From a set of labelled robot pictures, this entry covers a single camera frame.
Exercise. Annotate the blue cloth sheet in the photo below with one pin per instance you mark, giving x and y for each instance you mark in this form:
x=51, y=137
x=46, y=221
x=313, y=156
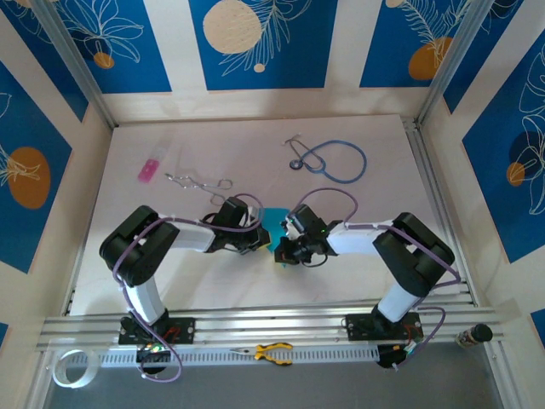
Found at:
x=274, y=221

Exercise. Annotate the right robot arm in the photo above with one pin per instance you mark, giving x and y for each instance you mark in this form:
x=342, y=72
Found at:
x=400, y=298

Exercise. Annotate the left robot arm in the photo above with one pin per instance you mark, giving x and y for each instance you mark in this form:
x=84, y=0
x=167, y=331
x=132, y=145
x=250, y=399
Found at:
x=145, y=298

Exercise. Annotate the metal forceps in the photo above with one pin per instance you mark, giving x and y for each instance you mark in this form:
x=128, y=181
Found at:
x=203, y=184

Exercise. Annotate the blue stethoscope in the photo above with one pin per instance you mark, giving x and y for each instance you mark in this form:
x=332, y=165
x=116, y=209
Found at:
x=295, y=164

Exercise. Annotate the clear bottle with pink liquid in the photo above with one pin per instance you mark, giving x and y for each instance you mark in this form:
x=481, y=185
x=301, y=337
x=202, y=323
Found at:
x=148, y=170

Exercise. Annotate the yellow black pliers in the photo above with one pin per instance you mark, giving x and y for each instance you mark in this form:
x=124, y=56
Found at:
x=262, y=353

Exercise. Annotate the small dark capped bottle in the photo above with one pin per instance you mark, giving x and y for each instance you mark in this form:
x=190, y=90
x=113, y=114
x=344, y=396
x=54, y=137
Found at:
x=481, y=332

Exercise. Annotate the clear tape roll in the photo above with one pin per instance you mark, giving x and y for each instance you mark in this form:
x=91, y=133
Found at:
x=91, y=368

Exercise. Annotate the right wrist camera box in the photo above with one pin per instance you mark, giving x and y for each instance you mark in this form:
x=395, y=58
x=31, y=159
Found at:
x=291, y=231

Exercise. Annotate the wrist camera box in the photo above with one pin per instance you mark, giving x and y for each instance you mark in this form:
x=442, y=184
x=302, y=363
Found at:
x=291, y=231
x=254, y=215

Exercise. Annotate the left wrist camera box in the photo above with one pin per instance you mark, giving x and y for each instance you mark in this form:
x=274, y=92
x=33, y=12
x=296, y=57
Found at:
x=254, y=215

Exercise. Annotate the aluminium mounting rail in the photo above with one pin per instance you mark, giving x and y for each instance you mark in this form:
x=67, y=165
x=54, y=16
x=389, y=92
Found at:
x=264, y=324

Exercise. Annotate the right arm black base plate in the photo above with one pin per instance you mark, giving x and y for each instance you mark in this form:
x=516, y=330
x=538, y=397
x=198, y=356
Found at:
x=355, y=328

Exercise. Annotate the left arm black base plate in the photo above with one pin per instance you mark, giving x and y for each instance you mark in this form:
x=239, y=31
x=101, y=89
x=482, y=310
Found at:
x=185, y=330

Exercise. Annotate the aluminium side rail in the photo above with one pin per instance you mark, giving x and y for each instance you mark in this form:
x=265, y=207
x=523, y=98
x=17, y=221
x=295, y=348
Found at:
x=426, y=170
x=69, y=306

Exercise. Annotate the aluminium frame post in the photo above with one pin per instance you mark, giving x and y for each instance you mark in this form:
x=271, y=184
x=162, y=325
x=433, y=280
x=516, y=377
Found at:
x=76, y=64
x=449, y=64

